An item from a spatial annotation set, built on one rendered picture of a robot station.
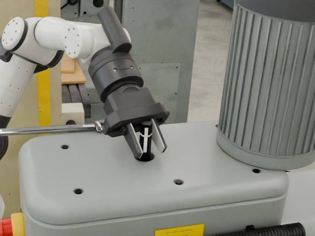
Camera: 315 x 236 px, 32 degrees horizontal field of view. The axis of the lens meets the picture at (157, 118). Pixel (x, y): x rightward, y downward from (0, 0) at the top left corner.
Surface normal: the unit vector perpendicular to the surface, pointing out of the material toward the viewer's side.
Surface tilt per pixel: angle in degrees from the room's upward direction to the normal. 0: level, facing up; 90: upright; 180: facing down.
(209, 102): 0
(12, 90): 88
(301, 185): 0
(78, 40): 79
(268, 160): 90
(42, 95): 90
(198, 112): 0
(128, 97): 30
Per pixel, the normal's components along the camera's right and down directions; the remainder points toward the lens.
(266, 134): -0.33, 0.41
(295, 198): 0.07, -0.89
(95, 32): 0.49, -0.58
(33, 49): 0.38, 0.63
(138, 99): 0.31, -0.55
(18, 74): 0.55, 0.37
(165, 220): 0.29, 0.45
